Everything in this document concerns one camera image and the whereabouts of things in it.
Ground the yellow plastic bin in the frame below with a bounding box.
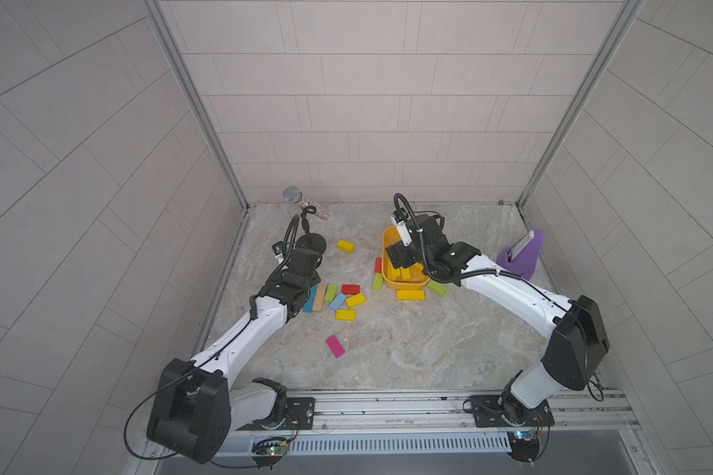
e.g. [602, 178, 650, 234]
[381, 226, 430, 290]

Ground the yellow small block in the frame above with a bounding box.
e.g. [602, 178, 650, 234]
[335, 309, 357, 322]
[346, 293, 366, 309]

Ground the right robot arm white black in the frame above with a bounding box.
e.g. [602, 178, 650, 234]
[385, 193, 610, 427]

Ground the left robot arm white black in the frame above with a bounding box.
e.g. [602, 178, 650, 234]
[145, 214, 322, 468]

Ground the teal block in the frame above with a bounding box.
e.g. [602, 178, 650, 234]
[302, 286, 318, 313]

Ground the tan wooden block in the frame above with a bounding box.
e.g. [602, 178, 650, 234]
[312, 285, 327, 313]

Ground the green block in cluster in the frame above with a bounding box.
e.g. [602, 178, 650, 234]
[324, 284, 339, 304]

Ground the blue block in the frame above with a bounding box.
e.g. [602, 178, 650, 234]
[329, 293, 348, 312]

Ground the microphone on black stand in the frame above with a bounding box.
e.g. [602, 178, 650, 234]
[282, 185, 331, 255]

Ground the green block right of bin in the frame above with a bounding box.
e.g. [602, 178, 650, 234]
[427, 280, 448, 296]

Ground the red block in cluster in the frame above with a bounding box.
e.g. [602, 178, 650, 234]
[341, 285, 360, 296]

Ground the green block beside bin left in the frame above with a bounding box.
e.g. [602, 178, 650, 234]
[372, 273, 383, 291]

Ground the magenta block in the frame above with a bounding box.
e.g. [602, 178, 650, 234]
[326, 336, 346, 358]

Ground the purple phone stand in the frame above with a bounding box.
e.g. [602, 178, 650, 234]
[496, 230, 544, 280]

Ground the left circuit board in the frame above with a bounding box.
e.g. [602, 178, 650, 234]
[251, 437, 291, 465]

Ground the circuit board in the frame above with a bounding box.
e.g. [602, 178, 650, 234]
[251, 437, 291, 465]
[507, 431, 541, 463]

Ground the right circuit board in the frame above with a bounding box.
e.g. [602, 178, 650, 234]
[507, 431, 541, 463]

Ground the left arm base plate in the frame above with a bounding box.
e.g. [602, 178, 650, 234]
[241, 398, 316, 431]

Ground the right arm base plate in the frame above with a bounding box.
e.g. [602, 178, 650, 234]
[463, 395, 555, 429]

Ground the aluminium rail frame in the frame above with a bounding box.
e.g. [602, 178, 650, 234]
[143, 388, 640, 441]

